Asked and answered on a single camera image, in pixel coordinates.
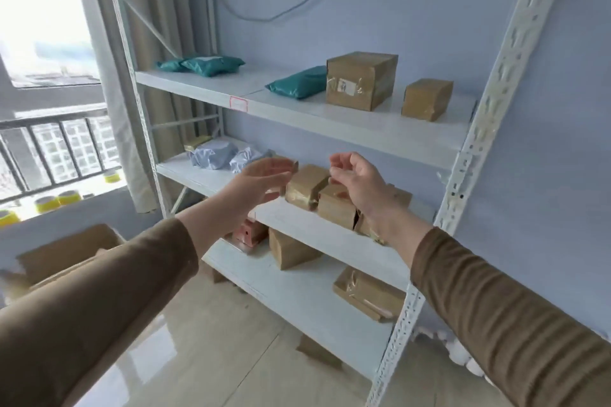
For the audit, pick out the person's right hand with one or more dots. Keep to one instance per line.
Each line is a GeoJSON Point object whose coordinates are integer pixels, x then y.
{"type": "Point", "coordinates": [367, 187]}

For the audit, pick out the person's left hand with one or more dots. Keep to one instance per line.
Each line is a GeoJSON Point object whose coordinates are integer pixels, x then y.
{"type": "Point", "coordinates": [257, 185]}

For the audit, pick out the person's right thumb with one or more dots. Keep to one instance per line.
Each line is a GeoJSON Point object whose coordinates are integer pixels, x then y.
{"type": "Point", "coordinates": [340, 177]}

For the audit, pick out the person's left thumb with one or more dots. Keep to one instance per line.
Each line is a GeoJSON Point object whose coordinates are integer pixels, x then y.
{"type": "Point", "coordinates": [277, 163]}

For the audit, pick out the person's right forearm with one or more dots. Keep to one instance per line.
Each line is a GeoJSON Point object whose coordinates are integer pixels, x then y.
{"type": "Point", "coordinates": [501, 325]}

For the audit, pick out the person's left forearm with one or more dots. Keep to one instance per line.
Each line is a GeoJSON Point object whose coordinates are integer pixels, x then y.
{"type": "Point", "coordinates": [95, 306]}

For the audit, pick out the grey plastic parcel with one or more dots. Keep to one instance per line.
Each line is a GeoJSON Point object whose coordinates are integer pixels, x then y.
{"type": "Point", "coordinates": [212, 155]}
{"type": "Point", "coordinates": [246, 159]}

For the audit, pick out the small taped cardboard box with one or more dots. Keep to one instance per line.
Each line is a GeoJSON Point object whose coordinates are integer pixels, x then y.
{"type": "Point", "coordinates": [291, 249]}
{"type": "Point", "coordinates": [305, 188]}
{"type": "Point", "coordinates": [336, 209]}
{"type": "Point", "coordinates": [426, 100]}
{"type": "Point", "coordinates": [363, 229]}

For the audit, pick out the white metal shelving rack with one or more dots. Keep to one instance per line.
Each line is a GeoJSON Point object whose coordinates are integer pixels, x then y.
{"type": "Point", "coordinates": [334, 127]}

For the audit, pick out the red-bordered shelf label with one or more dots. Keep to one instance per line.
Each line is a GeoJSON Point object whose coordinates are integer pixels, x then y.
{"type": "Point", "coordinates": [238, 103]}

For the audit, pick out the pink box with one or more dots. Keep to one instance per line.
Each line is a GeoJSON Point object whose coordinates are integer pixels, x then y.
{"type": "Point", "coordinates": [250, 232]}

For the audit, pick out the large taped cardboard box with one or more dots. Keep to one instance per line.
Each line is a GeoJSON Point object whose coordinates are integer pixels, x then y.
{"type": "Point", "coordinates": [360, 82]}

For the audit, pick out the flat taped cardboard box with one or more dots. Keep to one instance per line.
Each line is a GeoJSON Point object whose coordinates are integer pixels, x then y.
{"type": "Point", "coordinates": [370, 294]}

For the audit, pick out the small teal mailer bag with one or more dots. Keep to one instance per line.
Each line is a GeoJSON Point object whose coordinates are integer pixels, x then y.
{"type": "Point", "coordinates": [169, 65]}

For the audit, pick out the yellow tape roll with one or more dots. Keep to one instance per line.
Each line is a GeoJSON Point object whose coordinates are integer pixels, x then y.
{"type": "Point", "coordinates": [69, 197]}
{"type": "Point", "coordinates": [8, 218]}
{"type": "Point", "coordinates": [111, 177]}
{"type": "Point", "coordinates": [46, 204]}

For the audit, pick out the group of white rolls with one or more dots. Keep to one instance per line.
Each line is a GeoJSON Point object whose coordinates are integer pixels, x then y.
{"type": "Point", "coordinates": [453, 352]}

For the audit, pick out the black window railing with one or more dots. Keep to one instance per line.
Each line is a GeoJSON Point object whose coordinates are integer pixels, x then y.
{"type": "Point", "coordinates": [57, 121]}

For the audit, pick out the open cardboard carton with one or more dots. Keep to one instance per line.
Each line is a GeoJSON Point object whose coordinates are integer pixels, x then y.
{"type": "Point", "coordinates": [67, 251]}

